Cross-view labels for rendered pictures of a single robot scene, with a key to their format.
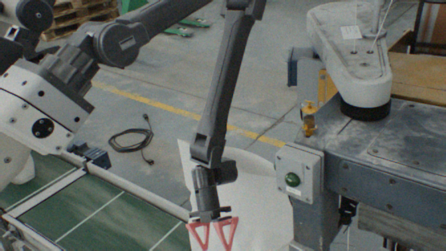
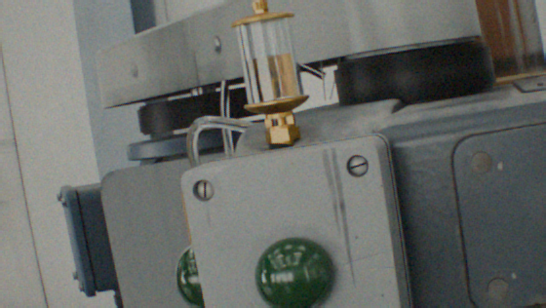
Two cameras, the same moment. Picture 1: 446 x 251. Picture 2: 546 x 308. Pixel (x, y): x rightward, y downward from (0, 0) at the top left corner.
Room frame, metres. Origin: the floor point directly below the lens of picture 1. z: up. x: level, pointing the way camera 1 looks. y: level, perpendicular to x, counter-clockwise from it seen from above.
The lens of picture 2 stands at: (0.22, 0.09, 1.35)
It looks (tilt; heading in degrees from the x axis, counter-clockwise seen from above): 3 degrees down; 330
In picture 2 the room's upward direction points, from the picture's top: 10 degrees counter-clockwise
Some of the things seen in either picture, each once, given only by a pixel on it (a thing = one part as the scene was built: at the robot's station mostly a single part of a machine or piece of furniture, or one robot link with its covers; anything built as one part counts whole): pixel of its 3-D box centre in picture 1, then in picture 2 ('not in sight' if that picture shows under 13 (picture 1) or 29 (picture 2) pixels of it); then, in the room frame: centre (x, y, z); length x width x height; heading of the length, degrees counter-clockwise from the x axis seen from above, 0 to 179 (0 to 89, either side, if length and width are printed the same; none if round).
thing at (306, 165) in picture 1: (299, 172); (306, 264); (0.60, -0.13, 1.29); 0.08 x 0.05 x 0.09; 49
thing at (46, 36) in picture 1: (68, 19); not in sight; (6.27, 2.08, 0.07); 1.20 x 0.82 x 0.14; 137
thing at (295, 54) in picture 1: (300, 70); (112, 247); (1.12, -0.25, 1.25); 0.10 x 0.08 x 0.12; 164
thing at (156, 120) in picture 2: not in sight; (207, 111); (1.09, -0.35, 1.35); 0.12 x 0.12 x 0.04
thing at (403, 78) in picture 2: (364, 104); (416, 75); (0.71, -0.28, 1.35); 0.09 x 0.09 x 0.03
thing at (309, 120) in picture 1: (309, 117); (269, 59); (0.65, -0.16, 1.37); 0.03 x 0.02 x 0.03; 49
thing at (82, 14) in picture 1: (66, 9); not in sight; (6.29, 2.07, 0.22); 1.21 x 0.84 x 0.14; 139
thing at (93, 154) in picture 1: (84, 156); not in sight; (2.16, 0.88, 0.35); 0.30 x 0.15 x 0.15; 49
